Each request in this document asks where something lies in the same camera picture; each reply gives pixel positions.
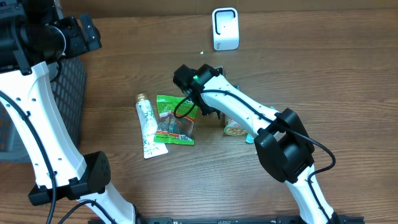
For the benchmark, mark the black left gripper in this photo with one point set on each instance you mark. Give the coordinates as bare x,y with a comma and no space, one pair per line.
73,27

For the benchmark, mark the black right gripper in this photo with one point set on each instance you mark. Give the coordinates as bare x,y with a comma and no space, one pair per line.
208,109

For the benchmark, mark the green snack bag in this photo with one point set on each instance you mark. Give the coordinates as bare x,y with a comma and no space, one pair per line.
176,120

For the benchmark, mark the green instant noodle cup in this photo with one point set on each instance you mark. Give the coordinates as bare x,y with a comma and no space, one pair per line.
232,128

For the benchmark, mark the white tube with gold cap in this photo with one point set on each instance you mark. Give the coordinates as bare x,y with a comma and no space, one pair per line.
149,127

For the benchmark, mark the teal tissue pack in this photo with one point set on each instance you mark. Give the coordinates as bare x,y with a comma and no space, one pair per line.
249,139

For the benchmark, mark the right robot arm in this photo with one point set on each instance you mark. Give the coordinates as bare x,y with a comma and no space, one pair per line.
284,148

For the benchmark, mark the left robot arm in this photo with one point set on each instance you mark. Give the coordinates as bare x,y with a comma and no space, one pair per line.
33,35

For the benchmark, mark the white barcode scanner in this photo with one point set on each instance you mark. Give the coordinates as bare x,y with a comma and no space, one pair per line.
225,26

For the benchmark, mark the gray plastic shopping basket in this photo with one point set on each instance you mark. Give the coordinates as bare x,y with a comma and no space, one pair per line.
68,84

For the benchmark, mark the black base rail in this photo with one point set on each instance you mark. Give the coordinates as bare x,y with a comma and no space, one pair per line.
279,220

